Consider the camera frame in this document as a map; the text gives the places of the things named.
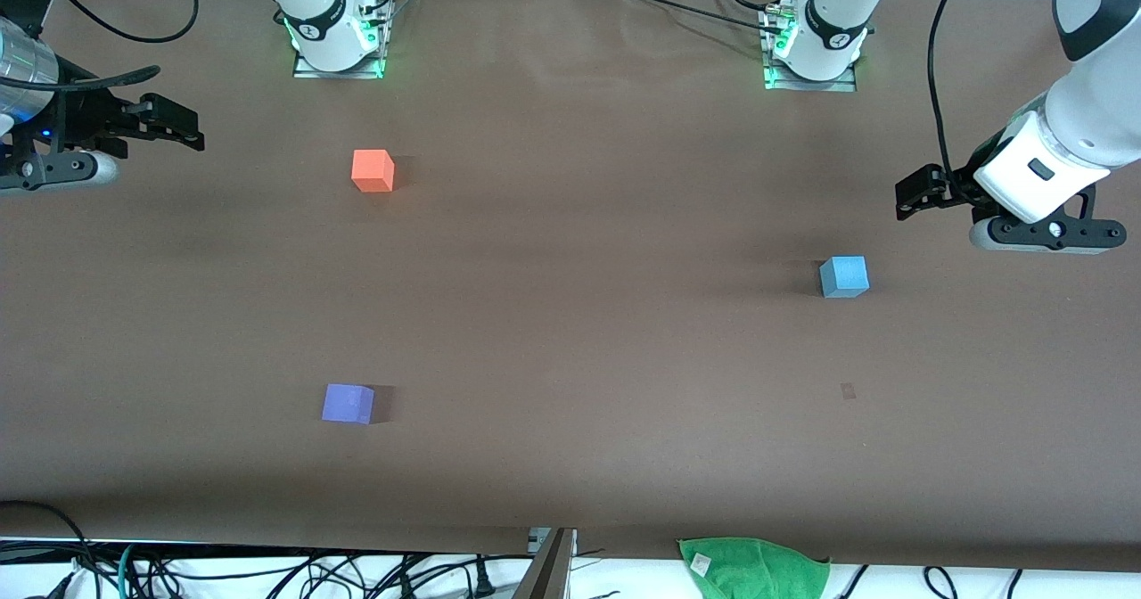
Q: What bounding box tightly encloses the black looped floor cable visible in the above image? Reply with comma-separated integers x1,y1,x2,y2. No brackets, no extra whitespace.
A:
0,499,97,599

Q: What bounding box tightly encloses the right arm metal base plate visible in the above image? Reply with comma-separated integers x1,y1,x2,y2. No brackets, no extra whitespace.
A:
292,0,387,80

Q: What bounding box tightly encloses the blue foam block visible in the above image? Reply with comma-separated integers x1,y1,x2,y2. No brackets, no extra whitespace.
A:
819,255,870,299

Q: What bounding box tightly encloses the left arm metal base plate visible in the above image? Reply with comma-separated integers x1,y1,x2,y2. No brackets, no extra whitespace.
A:
762,6,858,94

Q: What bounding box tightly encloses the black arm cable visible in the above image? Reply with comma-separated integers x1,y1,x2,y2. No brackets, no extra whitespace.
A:
925,0,986,192
0,0,200,94

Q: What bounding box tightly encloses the black cable with plug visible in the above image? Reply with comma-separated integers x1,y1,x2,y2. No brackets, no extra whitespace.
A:
392,553,536,598

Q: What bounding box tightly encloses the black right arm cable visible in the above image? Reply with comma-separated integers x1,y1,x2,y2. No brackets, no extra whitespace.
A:
0,0,200,94

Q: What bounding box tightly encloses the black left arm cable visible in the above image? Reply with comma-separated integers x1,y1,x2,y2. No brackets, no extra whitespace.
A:
925,0,986,192

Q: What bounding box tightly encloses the brown table cover sheet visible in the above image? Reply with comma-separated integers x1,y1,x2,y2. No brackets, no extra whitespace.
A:
0,0,1141,573

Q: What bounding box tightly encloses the aluminium profile post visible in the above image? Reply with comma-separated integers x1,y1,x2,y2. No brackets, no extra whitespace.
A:
513,528,579,599

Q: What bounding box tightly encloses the teal cable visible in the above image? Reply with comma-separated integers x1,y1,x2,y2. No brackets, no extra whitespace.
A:
114,543,140,599

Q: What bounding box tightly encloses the purple foam block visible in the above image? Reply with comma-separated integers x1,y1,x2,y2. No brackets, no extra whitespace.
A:
321,383,375,425

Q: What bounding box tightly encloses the orange foam block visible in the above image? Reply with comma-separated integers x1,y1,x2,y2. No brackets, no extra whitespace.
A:
351,149,396,193

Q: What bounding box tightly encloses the green cloth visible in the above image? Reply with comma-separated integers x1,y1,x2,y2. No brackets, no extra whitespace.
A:
677,537,832,599

